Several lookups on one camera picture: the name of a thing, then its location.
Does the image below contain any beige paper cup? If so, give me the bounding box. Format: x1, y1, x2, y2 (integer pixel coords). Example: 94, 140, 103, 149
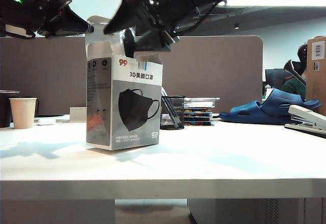
9, 97, 37, 129

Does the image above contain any blue rubber slipper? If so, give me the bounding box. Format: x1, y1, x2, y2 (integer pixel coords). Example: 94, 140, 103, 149
261, 89, 321, 118
219, 101, 292, 126

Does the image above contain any black round container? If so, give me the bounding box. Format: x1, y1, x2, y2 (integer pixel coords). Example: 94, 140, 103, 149
0, 90, 20, 129

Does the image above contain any black computer monitor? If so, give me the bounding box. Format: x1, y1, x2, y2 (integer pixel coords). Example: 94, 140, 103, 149
264, 69, 291, 90

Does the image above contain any colourful print flat box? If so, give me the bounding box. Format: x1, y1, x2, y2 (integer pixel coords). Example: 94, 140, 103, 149
183, 108, 213, 118
183, 117, 213, 127

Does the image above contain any clear plastic flat box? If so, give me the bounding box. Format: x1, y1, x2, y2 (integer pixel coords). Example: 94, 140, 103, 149
183, 97, 220, 109

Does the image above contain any white grey mask box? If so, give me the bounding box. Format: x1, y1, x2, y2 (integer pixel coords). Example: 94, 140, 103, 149
85, 15, 164, 151

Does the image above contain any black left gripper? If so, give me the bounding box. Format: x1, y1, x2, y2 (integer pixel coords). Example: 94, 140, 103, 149
37, 0, 94, 38

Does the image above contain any white grey stapler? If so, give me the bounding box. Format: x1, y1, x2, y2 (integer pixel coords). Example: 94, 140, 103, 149
284, 104, 326, 139

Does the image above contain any person in green shirt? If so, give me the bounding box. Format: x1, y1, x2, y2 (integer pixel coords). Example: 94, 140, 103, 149
280, 43, 309, 100

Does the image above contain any black mesh pen holder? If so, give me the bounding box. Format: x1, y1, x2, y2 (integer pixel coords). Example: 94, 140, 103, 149
160, 96, 186, 130

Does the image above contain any white card stand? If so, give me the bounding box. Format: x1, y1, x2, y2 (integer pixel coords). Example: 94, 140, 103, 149
69, 106, 87, 123

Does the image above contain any white ceiling light strip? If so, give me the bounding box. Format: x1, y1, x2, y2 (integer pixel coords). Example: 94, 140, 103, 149
224, 0, 326, 7

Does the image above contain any packaged black face mask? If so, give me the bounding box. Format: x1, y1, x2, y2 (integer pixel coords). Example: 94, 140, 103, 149
123, 29, 136, 58

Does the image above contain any white earbuds case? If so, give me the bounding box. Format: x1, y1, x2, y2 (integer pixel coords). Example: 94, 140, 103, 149
35, 118, 56, 126

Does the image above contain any brown desk divider panel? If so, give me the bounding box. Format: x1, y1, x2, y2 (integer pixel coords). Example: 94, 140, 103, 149
0, 35, 263, 116

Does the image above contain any grey under-desk cabinet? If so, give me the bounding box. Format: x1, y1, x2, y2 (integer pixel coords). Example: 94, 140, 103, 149
187, 199, 326, 224

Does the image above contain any white capped pen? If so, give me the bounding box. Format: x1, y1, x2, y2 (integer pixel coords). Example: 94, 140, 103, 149
162, 95, 183, 127
161, 91, 179, 128

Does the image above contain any brown cardboard box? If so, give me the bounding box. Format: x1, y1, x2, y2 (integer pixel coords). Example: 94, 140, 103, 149
305, 36, 326, 117

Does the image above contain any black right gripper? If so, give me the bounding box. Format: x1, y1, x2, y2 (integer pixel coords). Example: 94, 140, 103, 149
103, 0, 202, 53

